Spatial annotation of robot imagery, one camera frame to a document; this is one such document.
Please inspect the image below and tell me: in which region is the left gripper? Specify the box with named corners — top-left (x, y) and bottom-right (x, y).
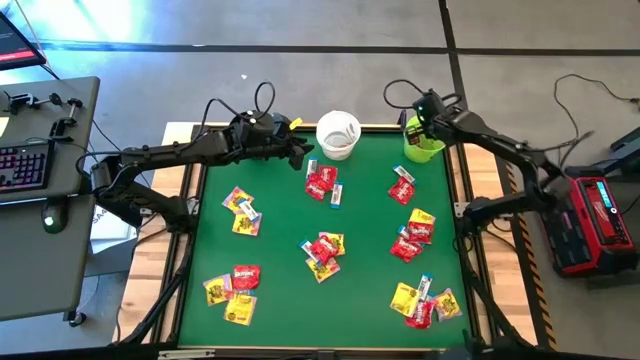
top-left (264, 115), bottom-right (315, 171)

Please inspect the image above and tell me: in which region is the yellow Sour Patch Kids pack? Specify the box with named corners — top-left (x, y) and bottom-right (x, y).
top-left (221, 185), bottom-right (255, 215)
top-left (222, 292), bottom-right (259, 327)
top-left (305, 257), bottom-right (342, 285)
top-left (202, 273), bottom-right (235, 307)
top-left (319, 231), bottom-right (346, 257)
top-left (432, 287), bottom-right (464, 322)
top-left (408, 207), bottom-right (437, 232)
top-left (389, 281), bottom-right (422, 319)
top-left (231, 212), bottom-right (263, 237)

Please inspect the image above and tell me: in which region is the white halloween bucket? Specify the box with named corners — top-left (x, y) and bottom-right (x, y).
top-left (315, 109), bottom-right (363, 162)

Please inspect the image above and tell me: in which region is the green halloween bucket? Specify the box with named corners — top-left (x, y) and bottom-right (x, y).
top-left (402, 115), bottom-right (447, 165)

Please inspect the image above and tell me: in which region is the red black power station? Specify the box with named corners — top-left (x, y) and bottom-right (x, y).
top-left (539, 174), bottom-right (640, 279)

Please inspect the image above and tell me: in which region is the dark blue case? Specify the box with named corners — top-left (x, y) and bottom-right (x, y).
top-left (564, 127), bottom-right (640, 179)

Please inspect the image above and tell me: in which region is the white labelled box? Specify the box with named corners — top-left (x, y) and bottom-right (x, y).
top-left (89, 204), bottom-right (139, 241)

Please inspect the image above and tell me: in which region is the grey desk top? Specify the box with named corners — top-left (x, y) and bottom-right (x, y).
top-left (0, 193), bottom-right (97, 322)
top-left (0, 75), bottom-right (101, 204)

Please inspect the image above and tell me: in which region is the black desk clamp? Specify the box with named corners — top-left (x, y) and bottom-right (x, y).
top-left (48, 97), bottom-right (85, 139)
top-left (2, 91), bottom-right (64, 115)

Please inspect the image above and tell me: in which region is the black computer mouse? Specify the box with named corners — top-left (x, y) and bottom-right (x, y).
top-left (40, 198), bottom-right (70, 235)

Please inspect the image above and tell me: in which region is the black backlit keyboard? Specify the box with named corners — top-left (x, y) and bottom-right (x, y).
top-left (0, 139), bottom-right (57, 195)

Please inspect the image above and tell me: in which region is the dark desk monitor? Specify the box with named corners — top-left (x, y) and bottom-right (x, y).
top-left (0, 10), bottom-right (48, 72)

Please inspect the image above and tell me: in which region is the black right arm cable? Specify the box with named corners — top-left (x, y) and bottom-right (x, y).
top-left (382, 78), bottom-right (464, 111)

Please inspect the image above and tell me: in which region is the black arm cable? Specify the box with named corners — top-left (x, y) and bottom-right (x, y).
top-left (382, 78), bottom-right (464, 111)
top-left (197, 80), bottom-right (277, 146)

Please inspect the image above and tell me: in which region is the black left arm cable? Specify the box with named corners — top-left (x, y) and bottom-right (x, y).
top-left (197, 80), bottom-right (277, 146)

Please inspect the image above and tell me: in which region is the black floor cable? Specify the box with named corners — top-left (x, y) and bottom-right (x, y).
top-left (552, 73), bottom-right (640, 156)

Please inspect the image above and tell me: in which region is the black table frame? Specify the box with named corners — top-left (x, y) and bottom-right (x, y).
top-left (112, 122), bottom-right (556, 360)

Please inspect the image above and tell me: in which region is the silver metal bracket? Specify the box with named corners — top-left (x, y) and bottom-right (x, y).
top-left (158, 348), bottom-right (216, 360)

